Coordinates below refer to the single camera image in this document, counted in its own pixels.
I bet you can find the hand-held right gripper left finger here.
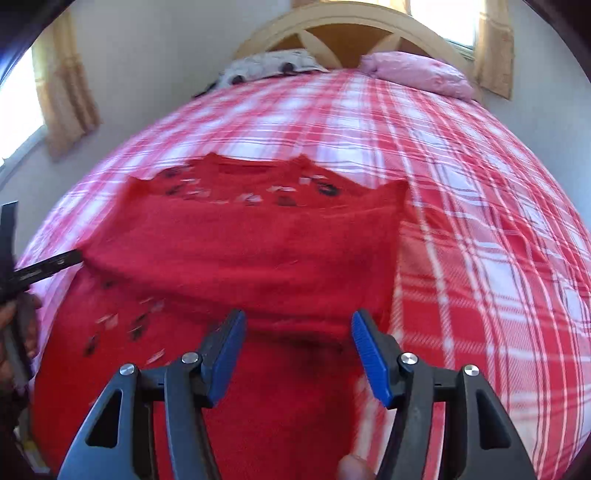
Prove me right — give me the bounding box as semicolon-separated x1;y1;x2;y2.
58;309;247;480

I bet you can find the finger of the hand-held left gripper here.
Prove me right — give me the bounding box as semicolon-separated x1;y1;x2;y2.
13;249;85;291
0;200;20;303

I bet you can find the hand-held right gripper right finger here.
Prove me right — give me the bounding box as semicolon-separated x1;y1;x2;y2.
351;310;537;480

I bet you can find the red knitted sweater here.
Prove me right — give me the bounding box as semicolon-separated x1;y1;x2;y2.
30;154;410;480

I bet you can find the person's left hand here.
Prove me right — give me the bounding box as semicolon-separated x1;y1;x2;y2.
0;293;43;386

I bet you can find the person's right hand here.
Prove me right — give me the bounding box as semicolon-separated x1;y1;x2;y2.
337;454;378;480

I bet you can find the white framed window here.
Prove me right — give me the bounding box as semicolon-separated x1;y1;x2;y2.
409;0;477;52
0;44;48;164

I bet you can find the bed with red plaid sheet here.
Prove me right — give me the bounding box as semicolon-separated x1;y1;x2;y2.
14;69;591;480

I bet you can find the yellow curtain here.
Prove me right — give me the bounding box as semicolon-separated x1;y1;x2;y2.
31;10;101;161
475;0;516;100

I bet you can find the pink pillow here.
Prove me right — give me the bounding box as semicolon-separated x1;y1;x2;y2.
358;51;479;103

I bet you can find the white patterned pillow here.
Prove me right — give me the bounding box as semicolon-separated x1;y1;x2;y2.
213;48;331;92

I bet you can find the cream wooden headboard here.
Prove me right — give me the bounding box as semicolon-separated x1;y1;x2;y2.
231;0;484;104

